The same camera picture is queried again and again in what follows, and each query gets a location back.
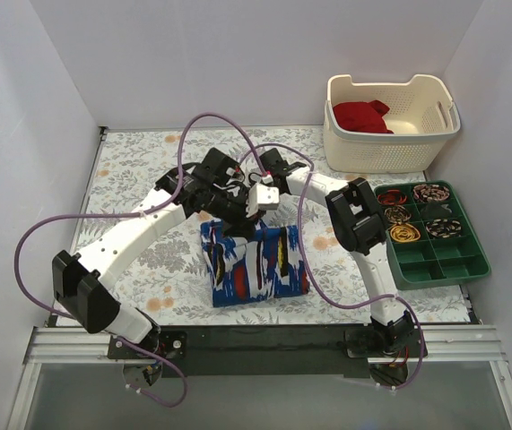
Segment blue patterned trousers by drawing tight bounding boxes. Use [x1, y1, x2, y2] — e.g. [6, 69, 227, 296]
[200, 220, 309, 307]

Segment red garment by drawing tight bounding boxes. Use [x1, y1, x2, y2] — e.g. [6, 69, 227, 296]
[333, 100, 393, 133]

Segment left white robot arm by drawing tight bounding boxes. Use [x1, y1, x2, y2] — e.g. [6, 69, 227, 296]
[52, 149, 255, 358]

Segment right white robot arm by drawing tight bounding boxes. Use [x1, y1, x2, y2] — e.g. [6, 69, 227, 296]
[259, 149, 417, 357]

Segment cream plastic laundry basket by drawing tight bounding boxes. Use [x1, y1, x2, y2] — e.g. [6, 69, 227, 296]
[323, 74, 461, 174]

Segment floral table mat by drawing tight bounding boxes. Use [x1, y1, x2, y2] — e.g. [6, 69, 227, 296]
[56, 125, 472, 327]

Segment red black rolled belt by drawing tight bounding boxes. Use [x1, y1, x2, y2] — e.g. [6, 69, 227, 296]
[377, 189, 408, 206]

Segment dark brown rolled belt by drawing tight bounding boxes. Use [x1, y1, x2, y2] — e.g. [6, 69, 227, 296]
[384, 205, 412, 224]

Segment yellow rolled belt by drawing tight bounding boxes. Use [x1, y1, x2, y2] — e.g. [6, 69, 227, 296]
[389, 223, 421, 244]

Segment brown patterned rolled belt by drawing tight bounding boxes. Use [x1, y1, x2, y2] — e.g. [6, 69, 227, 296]
[412, 184, 451, 203]

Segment green compartment tray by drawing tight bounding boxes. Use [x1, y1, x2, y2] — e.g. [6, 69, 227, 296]
[375, 181, 490, 290]

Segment black spotted rolled belt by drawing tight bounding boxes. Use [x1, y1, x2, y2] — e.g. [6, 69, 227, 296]
[425, 219, 463, 238]

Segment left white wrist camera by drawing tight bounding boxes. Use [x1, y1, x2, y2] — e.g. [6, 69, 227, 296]
[246, 184, 280, 218]

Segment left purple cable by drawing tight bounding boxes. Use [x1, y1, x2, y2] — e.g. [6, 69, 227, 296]
[13, 112, 270, 408]

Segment purple cable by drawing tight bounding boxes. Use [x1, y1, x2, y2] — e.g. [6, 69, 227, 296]
[241, 142, 428, 391]
[13, 112, 270, 408]

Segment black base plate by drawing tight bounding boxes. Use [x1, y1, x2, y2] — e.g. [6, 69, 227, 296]
[107, 324, 430, 380]

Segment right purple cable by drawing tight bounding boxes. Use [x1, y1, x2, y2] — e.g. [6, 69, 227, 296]
[241, 142, 428, 391]

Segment aluminium rail frame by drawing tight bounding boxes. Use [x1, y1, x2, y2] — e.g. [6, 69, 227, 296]
[25, 324, 507, 364]

